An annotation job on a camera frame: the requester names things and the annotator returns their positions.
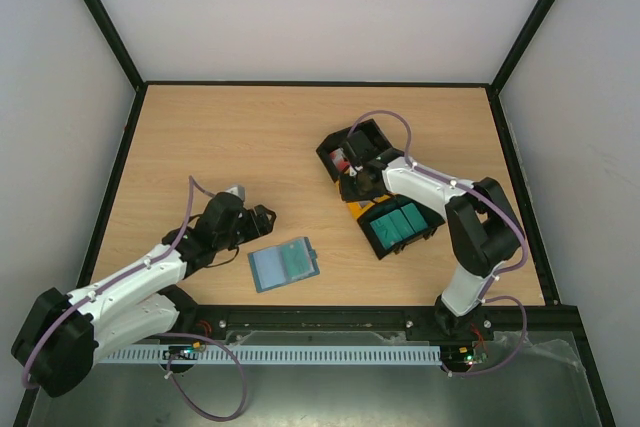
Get yellow bin with cards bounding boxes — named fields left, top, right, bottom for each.
left=346, top=194, right=396, bottom=222

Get teal card holder wallet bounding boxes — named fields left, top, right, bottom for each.
left=248, top=237, right=320, bottom=293

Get black bin with red cards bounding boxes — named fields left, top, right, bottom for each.
left=316, top=119, right=392, bottom=183

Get black bin with teal cards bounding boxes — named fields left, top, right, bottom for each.
left=348, top=195, right=445, bottom=260

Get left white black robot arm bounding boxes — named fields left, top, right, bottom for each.
left=11, top=189, right=276, bottom=397

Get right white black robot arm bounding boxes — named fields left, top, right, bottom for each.
left=340, top=129, right=529, bottom=336

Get stack of white red cards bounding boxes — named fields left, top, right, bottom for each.
left=329, top=148, right=350, bottom=173

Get teal card stack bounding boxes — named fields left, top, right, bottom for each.
left=370, top=203, right=429, bottom=250

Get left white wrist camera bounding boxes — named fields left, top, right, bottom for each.
left=225, top=184, right=246, bottom=202

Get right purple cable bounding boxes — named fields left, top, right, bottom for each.
left=349, top=110, right=530, bottom=379

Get light blue slotted cable duct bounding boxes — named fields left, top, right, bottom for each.
left=102, top=344, right=441, bottom=366

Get black aluminium frame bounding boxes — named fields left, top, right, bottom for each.
left=11, top=0, right=615, bottom=426

